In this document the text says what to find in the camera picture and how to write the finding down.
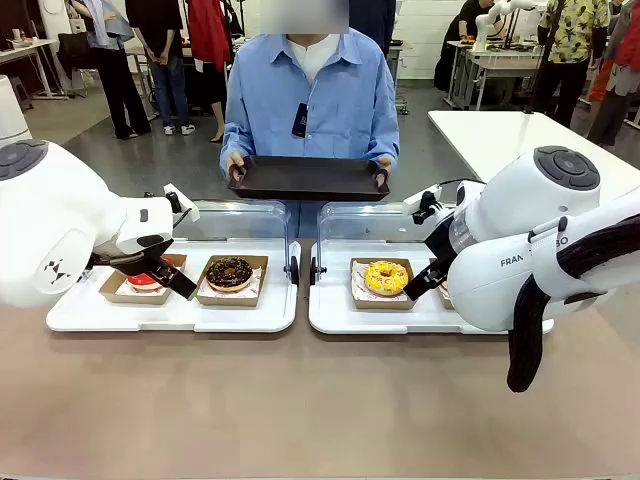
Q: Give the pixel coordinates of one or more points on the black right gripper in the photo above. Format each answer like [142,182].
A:
[442,245]

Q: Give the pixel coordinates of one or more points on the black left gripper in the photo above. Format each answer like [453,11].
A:
[130,257]

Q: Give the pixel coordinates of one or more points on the brown cardboard donut box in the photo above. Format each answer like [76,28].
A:
[442,300]
[382,302]
[130,296]
[230,300]

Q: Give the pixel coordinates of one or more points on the yellow sprinkled donut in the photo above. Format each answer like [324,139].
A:
[386,280]

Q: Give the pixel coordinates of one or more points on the dark serving tray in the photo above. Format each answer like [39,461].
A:
[305,177]

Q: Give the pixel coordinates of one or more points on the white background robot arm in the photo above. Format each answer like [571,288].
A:
[487,20]

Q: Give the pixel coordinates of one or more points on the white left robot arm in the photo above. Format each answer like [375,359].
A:
[50,225]

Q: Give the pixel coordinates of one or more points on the person's left forearm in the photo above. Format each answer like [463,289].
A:
[387,147]

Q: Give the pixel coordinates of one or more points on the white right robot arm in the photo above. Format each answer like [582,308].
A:
[525,200]

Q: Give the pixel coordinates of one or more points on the person's right forearm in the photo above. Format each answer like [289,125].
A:
[235,142]

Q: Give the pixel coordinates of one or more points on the red glazed donut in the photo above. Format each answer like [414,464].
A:
[140,282]

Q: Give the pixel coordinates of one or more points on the chocolate glazed donut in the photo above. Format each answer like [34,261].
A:
[229,274]

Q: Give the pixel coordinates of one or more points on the person in blue shirt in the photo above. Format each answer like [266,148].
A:
[320,90]

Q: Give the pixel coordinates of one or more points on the person's left hand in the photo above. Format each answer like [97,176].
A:
[384,165]

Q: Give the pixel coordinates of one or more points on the person's right hand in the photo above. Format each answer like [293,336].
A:
[236,162]

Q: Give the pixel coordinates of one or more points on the white display tray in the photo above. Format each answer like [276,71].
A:
[175,317]
[350,320]

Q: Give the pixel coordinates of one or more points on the clear hinged display lid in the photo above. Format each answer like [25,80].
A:
[370,220]
[240,220]

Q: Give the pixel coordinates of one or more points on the large white table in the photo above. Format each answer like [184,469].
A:
[500,135]

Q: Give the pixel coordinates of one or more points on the black clip-on microphone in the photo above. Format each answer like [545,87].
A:
[299,120]

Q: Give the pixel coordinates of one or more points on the bystander with light-blue shirt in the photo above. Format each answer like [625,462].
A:
[115,75]

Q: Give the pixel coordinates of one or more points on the white background workbench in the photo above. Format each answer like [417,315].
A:
[500,62]

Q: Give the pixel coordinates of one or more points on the bystander in black and jeans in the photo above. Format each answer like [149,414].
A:
[165,50]

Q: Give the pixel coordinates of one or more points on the white air purifier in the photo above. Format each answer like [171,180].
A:
[12,110]

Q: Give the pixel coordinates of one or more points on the black tripod pole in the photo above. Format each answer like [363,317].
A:
[542,75]

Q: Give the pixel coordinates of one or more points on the bystander in red top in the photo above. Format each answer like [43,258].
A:
[210,40]

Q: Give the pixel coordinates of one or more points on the black office chair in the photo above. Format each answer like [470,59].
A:
[75,50]

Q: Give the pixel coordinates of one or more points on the seated bystander in black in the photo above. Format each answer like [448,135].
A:
[465,25]

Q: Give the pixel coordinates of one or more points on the white background desk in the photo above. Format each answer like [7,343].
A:
[25,50]

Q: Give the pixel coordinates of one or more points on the bystander in red vest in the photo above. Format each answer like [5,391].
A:
[620,75]

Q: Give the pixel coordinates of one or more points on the bystander in yellow floral shirt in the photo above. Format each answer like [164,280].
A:
[575,30]

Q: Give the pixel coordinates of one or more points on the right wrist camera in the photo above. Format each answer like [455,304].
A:
[422,202]

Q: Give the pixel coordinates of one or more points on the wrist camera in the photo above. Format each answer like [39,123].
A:
[422,202]
[181,202]

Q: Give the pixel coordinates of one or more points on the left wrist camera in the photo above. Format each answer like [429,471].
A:
[181,202]

